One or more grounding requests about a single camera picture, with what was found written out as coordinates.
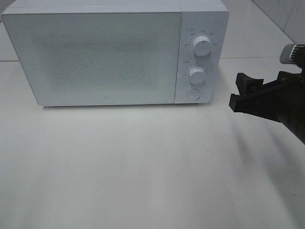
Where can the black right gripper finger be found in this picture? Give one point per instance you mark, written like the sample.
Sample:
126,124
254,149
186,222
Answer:
247,85
240,104

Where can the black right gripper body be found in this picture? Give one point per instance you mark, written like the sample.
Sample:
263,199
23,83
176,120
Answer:
283,100

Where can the round white door button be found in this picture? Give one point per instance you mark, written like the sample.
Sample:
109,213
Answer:
193,94

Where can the white timer knob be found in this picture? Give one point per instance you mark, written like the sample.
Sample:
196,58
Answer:
197,75

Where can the white microwave door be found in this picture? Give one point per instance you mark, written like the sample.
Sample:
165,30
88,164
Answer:
91,59

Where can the upper white power knob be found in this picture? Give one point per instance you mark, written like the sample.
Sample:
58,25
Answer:
202,45

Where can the white microwave oven body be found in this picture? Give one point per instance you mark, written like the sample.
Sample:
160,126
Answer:
198,17

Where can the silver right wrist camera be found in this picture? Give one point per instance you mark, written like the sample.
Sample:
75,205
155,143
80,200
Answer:
288,55

